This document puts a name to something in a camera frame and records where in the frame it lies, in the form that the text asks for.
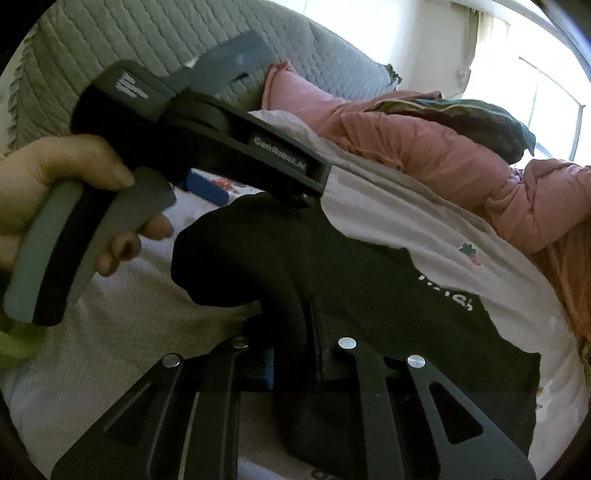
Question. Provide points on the person's left forearm green sleeve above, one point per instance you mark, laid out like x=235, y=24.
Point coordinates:
x=16, y=344

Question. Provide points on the pink puffy duvet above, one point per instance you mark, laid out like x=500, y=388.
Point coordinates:
x=461, y=161

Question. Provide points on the pink pillow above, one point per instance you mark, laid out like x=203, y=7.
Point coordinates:
x=295, y=97

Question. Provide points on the person's left hand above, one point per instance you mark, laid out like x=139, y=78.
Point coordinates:
x=55, y=161

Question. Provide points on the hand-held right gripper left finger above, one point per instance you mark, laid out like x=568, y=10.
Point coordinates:
x=269, y=369

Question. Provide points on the black sweater with orange cuffs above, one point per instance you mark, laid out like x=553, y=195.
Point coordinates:
x=351, y=277

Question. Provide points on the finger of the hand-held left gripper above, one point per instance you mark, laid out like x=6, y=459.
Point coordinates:
x=208, y=188

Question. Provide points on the strawberry print bed sheet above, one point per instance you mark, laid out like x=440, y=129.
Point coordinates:
x=138, y=314

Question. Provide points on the dark striped pillow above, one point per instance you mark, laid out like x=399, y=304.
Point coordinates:
x=461, y=120

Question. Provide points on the grey quilted cover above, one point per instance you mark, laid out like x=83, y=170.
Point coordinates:
x=120, y=32

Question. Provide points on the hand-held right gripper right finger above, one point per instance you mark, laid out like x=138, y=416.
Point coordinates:
x=371, y=397

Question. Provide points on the bright window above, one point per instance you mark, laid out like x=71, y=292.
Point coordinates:
x=545, y=106

